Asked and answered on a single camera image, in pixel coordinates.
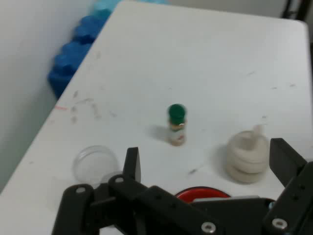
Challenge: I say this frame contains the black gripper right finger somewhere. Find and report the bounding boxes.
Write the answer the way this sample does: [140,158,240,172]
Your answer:
[263,138,313,235]

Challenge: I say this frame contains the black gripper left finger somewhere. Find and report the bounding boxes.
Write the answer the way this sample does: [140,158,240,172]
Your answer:
[51,146,223,235]

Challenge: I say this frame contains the clear plastic jar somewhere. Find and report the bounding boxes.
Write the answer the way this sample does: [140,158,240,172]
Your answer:
[72,144,120,189]

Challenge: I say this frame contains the beige ceramic grinder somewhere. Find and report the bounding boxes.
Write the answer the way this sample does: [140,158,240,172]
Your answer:
[225,123,269,184]

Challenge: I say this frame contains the green-capped spice bottle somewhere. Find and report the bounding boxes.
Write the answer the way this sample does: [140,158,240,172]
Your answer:
[167,104,188,147]

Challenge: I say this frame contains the red bowl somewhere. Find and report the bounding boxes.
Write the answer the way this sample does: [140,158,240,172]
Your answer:
[175,186,232,204]

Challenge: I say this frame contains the black tripod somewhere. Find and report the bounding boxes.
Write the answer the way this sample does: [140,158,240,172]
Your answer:
[281,0,309,21]

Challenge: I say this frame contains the light blue foam block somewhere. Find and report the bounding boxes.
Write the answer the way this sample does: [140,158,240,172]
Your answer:
[88,0,170,21]

